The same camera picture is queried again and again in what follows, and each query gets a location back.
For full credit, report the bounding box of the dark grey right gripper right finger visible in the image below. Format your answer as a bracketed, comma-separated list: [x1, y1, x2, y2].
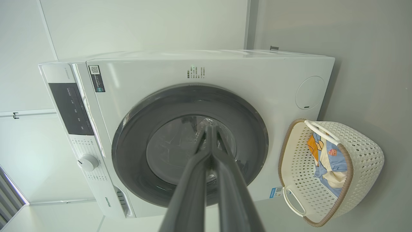
[212, 125, 266, 232]

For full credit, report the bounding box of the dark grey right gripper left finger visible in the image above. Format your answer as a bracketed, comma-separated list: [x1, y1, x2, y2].
[159, 124, 213, 232]

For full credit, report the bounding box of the black washing machine door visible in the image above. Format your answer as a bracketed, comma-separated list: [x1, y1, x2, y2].
[112, 83, 269, 208]

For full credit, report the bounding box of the cream orange blue cartoon garment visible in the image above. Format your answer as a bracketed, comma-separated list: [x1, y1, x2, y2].
[307, 132, 348, 198]

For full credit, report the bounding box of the blue garment with orange print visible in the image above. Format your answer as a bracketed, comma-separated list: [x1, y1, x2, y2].
[325, 142, 349, 172]

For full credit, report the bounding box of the white plastic appliance dial knob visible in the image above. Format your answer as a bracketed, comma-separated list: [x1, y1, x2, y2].
[77, 154, 99, 172]

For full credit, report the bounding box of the white front-load washing machine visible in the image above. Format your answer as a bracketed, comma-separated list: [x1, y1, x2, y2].
[39, 49, 335, 219]

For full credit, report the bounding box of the white laundry basket brown rim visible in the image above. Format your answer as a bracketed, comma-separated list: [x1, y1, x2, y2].
[278, 119, 385, 227]

